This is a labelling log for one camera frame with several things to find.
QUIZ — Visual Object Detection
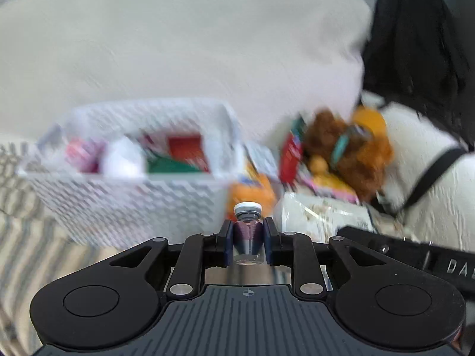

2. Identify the brown plush toy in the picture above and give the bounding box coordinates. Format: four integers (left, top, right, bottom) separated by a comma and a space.
303, 109, 394, 203

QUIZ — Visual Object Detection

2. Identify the orange roll of tape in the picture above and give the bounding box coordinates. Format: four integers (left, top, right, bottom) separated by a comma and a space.
352, 106, 387, 136

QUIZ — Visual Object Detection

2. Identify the red flaxseed packet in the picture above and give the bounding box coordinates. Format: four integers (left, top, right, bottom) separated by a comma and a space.
279, 115, 306, 184

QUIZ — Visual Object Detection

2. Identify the large cream pillow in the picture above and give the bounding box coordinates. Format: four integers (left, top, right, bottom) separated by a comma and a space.
1, 0, 372, 140

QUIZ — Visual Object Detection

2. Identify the white paper pouch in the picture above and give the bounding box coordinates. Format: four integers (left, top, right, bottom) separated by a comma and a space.
99, 136, 147, 179

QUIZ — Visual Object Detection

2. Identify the dark red box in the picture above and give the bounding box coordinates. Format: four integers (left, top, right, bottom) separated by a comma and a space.
167, 134, 208, 172

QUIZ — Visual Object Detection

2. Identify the green packet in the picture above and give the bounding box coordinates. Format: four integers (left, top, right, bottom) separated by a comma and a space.
147, 153, 208, 174

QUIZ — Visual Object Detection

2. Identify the black backpack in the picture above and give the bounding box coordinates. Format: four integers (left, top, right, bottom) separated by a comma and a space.
362, 0, 474, 150

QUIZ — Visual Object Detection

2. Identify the small glass vial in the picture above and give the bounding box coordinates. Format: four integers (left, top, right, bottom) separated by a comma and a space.
233, 202, 264, 265

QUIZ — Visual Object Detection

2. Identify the white crimped snack packet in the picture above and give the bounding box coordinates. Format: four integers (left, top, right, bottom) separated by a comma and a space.
273, 192, 376, 244

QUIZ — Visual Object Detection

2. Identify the striped bed sheet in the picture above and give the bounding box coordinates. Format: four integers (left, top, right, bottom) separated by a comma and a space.
0, 140, 123, 356

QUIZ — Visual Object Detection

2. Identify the pink floral tissue pack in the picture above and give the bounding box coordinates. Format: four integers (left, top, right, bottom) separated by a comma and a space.
298, 167, 360, 204

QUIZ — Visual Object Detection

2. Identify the orange cartoon box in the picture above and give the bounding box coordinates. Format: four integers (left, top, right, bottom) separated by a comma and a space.
225, 174, 277, 220

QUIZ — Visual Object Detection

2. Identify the white perforated plastic basket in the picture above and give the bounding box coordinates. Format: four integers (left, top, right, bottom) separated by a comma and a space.
18, 98, 244, 248

